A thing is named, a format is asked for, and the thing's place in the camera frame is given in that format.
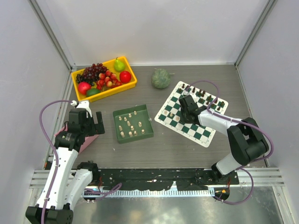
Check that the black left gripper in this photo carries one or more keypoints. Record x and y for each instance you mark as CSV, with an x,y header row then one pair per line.
x,y
97,128

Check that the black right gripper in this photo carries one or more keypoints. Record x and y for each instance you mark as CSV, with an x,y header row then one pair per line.
x,y
185,120

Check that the green white chess board mat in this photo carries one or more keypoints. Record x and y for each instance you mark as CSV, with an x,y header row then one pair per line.
x,y
200,134

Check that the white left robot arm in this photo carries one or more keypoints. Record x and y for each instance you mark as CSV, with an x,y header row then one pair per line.
x,y
60,195

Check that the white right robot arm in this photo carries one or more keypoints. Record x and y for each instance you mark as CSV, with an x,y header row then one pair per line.
x,y
246,141

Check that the pink plastic box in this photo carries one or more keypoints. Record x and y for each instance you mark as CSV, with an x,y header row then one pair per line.
x,y
87,142

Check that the green plastic tray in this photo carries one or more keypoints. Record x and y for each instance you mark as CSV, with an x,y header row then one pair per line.
x,y
132,124

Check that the green lime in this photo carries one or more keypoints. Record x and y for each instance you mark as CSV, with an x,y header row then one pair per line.
x,y
92,91

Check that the green melon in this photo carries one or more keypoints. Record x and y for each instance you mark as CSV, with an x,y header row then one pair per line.
x,y
161,78

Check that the red peach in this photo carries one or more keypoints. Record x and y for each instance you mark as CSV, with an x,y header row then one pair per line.
x,y
84,87

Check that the red cherry cluster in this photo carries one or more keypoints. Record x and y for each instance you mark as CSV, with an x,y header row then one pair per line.
x,y
107,80

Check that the dark blue grape bunch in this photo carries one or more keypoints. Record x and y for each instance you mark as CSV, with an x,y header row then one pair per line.
x,y
85,78

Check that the dark red grape bunch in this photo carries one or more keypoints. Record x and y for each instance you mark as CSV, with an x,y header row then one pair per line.
x,y
95,70

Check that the red apple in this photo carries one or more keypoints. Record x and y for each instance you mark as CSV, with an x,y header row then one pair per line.
x,y
125,76

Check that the green pear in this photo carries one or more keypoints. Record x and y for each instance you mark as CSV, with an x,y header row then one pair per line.
x,y
119,66

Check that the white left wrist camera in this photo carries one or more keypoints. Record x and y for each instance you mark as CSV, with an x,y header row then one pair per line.
x,y
85,104

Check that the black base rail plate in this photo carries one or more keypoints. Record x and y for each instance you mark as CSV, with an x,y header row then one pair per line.
x,y
158,179

